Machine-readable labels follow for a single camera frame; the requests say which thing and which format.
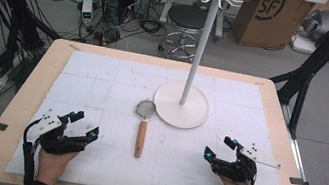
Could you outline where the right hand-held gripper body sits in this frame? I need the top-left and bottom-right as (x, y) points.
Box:
(210, 136), (285, 185)

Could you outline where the small white device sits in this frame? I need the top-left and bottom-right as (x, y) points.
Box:
(79, 0), (97, 28)

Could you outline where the cardboard box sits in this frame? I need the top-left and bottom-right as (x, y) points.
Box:
(228, 0), (316, 57)

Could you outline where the white flat board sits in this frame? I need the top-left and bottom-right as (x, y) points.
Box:
(288, 32), (329, 60)

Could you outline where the black round stool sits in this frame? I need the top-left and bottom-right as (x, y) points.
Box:
(156, 1), (213, 65)

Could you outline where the white gridded mat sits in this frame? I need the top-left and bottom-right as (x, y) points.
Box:
(4, 41), (306, 185)

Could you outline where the wooden table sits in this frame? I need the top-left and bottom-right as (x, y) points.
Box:
(0, 28), (329, 185)

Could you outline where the person's left hand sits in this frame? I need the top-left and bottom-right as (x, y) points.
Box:
(33, 145), (79, 185)

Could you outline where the white hook stand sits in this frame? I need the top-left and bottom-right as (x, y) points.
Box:
(148, 0), (244, 136)

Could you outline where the wooden-handled mesh strainer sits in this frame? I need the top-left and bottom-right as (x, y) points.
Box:
(126, 96), (159, 161)

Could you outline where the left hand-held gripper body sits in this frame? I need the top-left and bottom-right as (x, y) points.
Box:
(23, 106), (93, 161)

